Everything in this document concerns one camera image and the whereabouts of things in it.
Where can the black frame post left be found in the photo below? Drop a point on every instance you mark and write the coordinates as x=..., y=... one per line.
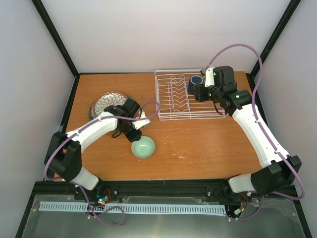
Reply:
x=44, y=15

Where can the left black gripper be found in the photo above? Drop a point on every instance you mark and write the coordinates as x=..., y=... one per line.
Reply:
x=133, y=137

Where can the black frame post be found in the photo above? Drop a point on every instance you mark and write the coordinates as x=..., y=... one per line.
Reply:
x=285, y=18
x=44, y=15

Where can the light blue cable duct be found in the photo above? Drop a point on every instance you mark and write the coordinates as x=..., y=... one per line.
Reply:
x=140, y=209

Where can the white wire dish rack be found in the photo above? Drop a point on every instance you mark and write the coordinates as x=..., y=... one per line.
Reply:
x=175, y=102

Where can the dark blue mug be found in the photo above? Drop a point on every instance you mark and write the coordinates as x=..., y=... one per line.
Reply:
x=195, y=83

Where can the floral patterned plate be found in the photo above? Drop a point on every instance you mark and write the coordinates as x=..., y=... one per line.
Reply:
x=114, y=98

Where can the black frame post right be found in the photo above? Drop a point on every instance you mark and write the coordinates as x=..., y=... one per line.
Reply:
x=285, y=18

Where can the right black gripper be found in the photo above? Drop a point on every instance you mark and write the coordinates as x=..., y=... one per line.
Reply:
x=198, y=95

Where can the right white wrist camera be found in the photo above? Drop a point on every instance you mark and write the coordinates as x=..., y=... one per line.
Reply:
x=203, y=72

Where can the light green bowl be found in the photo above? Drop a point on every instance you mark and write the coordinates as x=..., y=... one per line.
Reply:
x=143, y=148

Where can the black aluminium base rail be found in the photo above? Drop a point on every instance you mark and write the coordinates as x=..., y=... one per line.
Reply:
x=210, y=190

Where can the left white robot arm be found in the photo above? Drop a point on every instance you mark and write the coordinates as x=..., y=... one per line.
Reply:
x=64, y=155

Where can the red and teal plate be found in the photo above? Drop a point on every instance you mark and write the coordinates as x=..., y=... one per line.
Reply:
x=96, y=108

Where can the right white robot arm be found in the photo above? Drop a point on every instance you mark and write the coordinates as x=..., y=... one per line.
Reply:
x=278, y=168

